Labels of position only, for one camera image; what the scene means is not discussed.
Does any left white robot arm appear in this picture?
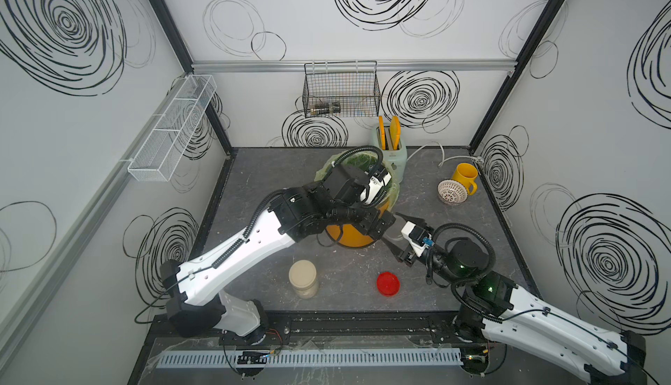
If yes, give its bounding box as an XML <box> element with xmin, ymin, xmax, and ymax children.
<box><xmin>160</xmin><ymin>145</ymin><xmax>395</xmax><ymax>341</ymax></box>

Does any green plastic bin liner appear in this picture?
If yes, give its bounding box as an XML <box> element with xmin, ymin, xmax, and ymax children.
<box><xmin>314</xmin><ymin>151</ymin><xmax>401</xmax><ymax>211</ymax></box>

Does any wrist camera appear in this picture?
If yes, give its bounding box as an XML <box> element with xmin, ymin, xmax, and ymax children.
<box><xmin>401</xmin><ymin>222</ymin><xmax>434</xmax><ymax>258</ymax></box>
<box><xmin>360</xmin><ymin>167</ymin><xmax>391</xmax><ymax>206</ymax></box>

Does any yellow toast slice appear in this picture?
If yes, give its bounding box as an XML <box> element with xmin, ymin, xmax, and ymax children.
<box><xmin>389</xmin><ymin>116</ymin><xmax>401</xmax><ymax>151</ymax></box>
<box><xmin>377</xmin><ymin>116</ymin><xmax>386</xmax><ymax>150</ymax></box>

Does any red jar lid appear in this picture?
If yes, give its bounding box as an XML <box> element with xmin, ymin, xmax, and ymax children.
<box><xmin>376</xmin><ymin>271</ymin><xmax>400</xmax><ymax>297</ymax></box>

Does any white wire wall shelf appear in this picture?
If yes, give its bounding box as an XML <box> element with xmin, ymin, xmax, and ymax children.
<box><xmin>128</xmin><ymin>74</ymin><xmax>217</xmax><ymax>182</ymax></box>

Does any dark item in basket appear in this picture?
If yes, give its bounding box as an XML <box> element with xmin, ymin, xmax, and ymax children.
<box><xmin>310</xmin><ymin>101</ymin><xmax>342</xmax><ymax>116</ymax></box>

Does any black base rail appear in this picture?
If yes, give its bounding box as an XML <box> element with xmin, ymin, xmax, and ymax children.
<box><xmin>149</xmin><ymin>310</ymin><xmax>570</xmax><ymax>345</ymax></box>

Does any black wire wall basket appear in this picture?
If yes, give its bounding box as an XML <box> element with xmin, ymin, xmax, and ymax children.
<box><xmin>302</xmin><ymin>61</ymin><xmax>382</xmax><ymax>119</ymax></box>

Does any white slotted cable duct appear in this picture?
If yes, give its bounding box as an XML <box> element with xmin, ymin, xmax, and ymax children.
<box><xmin>157</xmin><ymin>348</ymin><xmax>463</xmax><ymax>369</ymax></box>

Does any mint green toaster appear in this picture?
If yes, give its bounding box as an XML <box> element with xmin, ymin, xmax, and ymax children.
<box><xmin>370</xmin><ymin>126</ymin><xmax>408</xmax><ymax>184</ymax></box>

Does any yellow trash bin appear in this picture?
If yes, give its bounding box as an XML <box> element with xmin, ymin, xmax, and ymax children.
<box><xmin>326</xmin><ymin>224</ymin><xmax>374</xmax><ymax>249</ymax></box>

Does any yellow mug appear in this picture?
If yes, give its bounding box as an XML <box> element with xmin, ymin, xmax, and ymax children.
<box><xmin>452</xmin><ymin>163</ymin><xmax>479</xmax><ymax>196</ymax></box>

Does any white toaster power cord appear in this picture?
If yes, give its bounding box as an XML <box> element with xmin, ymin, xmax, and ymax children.
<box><xmin>405</xmin><ymin>141</ymin><xmax>483</xmax><ymax>168</ymax></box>

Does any cream lid oatmeal jar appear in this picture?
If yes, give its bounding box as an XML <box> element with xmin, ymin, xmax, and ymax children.
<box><xmin>288</xmin><ymin>260</ymin><xmax>319</xmax><ymax>299</ymax></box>

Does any white round sink strainer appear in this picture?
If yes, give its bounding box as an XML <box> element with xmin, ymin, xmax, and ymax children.
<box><xmin>437</xmin><ymin>180</ymin><xmax>468</xmax><ymax>205</ymax></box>

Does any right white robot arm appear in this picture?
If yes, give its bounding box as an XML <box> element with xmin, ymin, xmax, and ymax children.
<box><xmin>378</xmin><ymin>211</ymin><xmax>658</xmax><ymax>384</ymax></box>

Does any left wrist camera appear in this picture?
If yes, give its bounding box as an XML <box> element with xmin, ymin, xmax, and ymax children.
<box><xmin>360</xmin><ymin>167</ymin><xmax>391</xmax><ymax>206</ymax></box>

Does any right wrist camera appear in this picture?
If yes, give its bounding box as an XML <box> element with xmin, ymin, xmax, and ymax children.
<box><xmin>401</xmin><ymin>222</ymin><xmax>434</xmax><ymax>258</ymax></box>

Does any left yellow toast slice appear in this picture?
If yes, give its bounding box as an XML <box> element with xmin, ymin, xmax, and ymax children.
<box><xmin>377</xmin><ymin>116</ymin><xmax>386</xmax><ymax>150</ymax></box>

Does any right yellow toast slice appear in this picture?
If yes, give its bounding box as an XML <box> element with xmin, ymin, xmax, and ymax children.
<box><xmin>389</xmin><ymin>116</ymin><xmax>401</xmax><ymax>151</ymax></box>

